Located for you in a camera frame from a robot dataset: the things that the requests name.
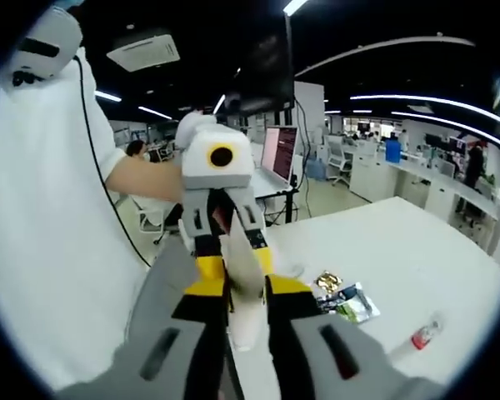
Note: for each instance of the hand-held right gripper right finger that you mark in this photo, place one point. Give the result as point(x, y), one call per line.
point(291, 333)

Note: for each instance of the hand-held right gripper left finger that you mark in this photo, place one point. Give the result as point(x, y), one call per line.
point(204, 333)

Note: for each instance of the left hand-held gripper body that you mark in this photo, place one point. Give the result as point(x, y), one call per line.
point(200, 166)

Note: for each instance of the white skincare tube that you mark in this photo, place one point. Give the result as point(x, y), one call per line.
point(243, 271)

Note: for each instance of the gold skincare sachet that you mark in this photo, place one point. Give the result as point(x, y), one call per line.
point(327, 281)

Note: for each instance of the dark green printed skincare sachet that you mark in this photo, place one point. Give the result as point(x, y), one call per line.
point(350, 302)

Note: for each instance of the white pump bottle red collar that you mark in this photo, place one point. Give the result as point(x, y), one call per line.
point(425, 337)

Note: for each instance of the blue storage box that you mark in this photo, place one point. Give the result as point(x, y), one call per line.
point(393, 150)

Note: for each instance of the black tripod stand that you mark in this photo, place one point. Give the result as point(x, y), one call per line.
point(290, 204)

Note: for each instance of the person's grey trousers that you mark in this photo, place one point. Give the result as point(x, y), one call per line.
point(166, 275)

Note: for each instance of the blue water jug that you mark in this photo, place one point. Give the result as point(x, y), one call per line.
point(316, 168)

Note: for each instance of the white office chair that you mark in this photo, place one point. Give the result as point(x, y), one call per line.
point(337, 156)

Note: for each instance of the black hanging screen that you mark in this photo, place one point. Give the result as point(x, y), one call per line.
point(262, 71)

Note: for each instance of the ceiling air conditioner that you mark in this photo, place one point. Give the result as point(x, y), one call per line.
point(146, 52)

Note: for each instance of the person in white shirt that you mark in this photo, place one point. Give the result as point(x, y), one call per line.
point(46, 208)

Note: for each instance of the white office workstation row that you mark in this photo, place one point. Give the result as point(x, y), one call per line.
point(400, 179)

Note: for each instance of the white chest device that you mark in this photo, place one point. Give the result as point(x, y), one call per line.
point(46, 41)

